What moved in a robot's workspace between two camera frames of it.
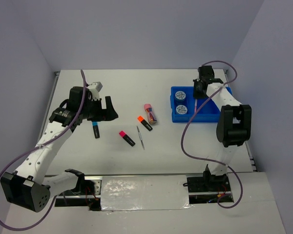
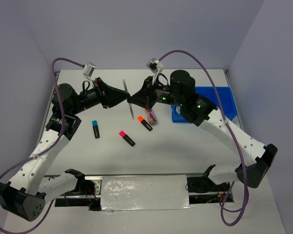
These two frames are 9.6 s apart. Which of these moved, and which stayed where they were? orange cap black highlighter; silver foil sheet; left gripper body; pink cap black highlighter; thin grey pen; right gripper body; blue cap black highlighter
Moved: left gripper body; right gripper body; thin grey pen
Stayed: blue cap black highlighter; pink cap black highlighter; silver foil sheet; orange cap black highlighter
